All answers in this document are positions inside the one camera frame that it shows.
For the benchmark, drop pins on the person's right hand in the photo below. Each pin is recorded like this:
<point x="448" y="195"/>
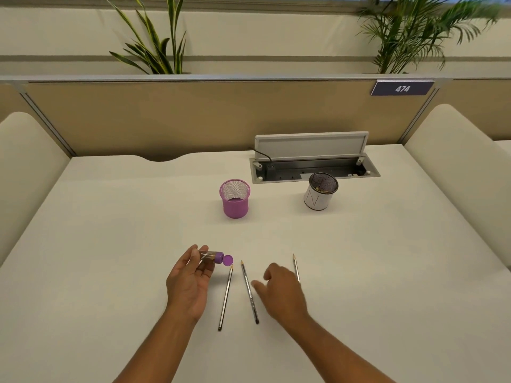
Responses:
<point x="285" y="297"/>

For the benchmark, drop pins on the person's left hand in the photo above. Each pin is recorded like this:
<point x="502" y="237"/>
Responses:
<point x="185" y="289"/>

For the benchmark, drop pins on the person's right thumb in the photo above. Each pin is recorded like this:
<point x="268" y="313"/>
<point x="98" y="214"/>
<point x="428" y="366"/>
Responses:
<point x="260" y="290"/>

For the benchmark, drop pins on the person's left thumb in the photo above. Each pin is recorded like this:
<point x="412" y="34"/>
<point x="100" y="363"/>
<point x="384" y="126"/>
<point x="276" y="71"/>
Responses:
<point x="186" y="257"/>

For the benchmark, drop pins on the clear bottle with purple cap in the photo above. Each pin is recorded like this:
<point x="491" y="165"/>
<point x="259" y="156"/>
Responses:
<point x="213" y="256"/>

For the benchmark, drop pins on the person's left forearm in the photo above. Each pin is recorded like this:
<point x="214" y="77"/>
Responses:
<point x="159" y="351"/>

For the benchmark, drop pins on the person's right forearm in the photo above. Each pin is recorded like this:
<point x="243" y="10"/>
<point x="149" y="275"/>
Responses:
<point x="335" y="353"/>

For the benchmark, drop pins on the black pencil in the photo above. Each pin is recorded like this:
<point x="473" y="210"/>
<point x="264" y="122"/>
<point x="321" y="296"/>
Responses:
<point x="249" y="291"/>

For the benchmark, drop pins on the dark striped pencil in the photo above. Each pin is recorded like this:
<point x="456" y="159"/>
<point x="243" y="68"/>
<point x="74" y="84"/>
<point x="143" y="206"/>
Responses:
<point x="226" y="297"/>

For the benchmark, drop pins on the grey pencil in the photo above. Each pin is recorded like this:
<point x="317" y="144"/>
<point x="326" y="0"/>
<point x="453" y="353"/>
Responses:
<point x="296" y="267"/>

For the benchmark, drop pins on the purple mesh pen cup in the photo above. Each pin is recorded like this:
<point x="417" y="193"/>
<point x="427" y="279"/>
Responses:
<point x="235" y="203"/>

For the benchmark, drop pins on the white mesh pen cup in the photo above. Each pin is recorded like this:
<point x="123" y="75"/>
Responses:
<point x="317" y="198"/>

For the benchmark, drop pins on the beige desk divider panel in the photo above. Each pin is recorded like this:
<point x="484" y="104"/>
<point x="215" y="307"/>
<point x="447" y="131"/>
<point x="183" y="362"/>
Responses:
<point x="179" y="115"/>

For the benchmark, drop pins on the snake plant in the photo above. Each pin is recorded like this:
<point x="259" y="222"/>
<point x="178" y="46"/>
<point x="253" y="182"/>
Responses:
<point x="157" y="47"/>

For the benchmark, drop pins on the dark blue number sign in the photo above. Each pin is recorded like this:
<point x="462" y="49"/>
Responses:
<point x="402" y="88"/>

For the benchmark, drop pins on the palm plant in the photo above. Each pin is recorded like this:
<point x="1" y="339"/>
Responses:
<point x="411" y="31"/>

